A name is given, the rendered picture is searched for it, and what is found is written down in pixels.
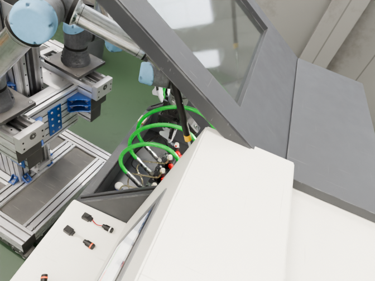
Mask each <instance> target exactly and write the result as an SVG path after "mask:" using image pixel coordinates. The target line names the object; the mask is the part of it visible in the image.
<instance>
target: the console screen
mask: <svg viewBox="0 0 375 281"><path fill-rule="evenodd" d="M166 190H167V188H165V189H164V190H163V192H162V193H161V194H160V195H159V197H158V198H157V199H156V200H155V201H154V202H153V203H152V205H151V206H150V207H149V208H148V209H147V210H146V211H145V213H144V214H143V215H142V216H141V217H140V218H139V219H138V220H137V222H136V223H135V224H134V225H133V226H132V227H131V228H130V230H129V231H128V232H127V233H126V234H125V236H124V237H122V239H121V240H120V241H119V243H118V245H117V246H116V248H115V250H114V252H113V254H112V255H111V257H110V259H109V260H108V262H107V264H106V266H105V268H104V269H103V271H102V273H101V275H100V277H99V278H98V280H97V281H121V280H122V278H123V276H124V274H125V272H126V270H127V268H128V266H129V264H130V262H131V260H132V258H133V256H134V254H135V252H136V250H137V248H138V246H139V244H140V242H141V240H142V238H143V236H144V234H145V232H146V230H147V228H148V226H149V224H150V222H151V220H152V218H153V216H154V214H155V212H156V210H157V208H158V206H159V204H160V202H161V200H162V198H163V196H164V194H165V192H166Z"/></svg>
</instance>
